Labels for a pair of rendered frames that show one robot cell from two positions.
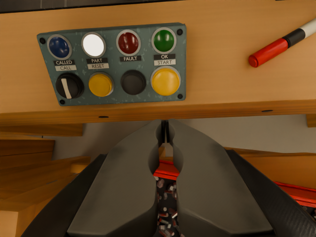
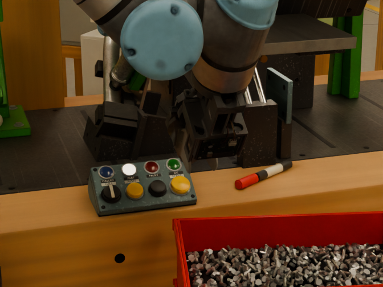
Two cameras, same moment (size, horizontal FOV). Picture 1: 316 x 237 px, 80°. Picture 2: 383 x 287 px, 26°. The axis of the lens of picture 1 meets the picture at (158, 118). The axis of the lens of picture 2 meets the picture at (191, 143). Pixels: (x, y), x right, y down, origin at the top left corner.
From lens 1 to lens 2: 1.13 m
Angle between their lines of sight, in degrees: 64
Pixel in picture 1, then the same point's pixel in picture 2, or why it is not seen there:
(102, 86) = (138, 187)
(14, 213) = not seen: outside the picture
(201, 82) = (206, 199)
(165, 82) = (180, 181)
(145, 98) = (167, 200)
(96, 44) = (131, 168)
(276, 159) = not seen: hidden behind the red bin
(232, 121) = not seen: outside the picture
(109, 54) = (139, 174)
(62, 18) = (81, 188)
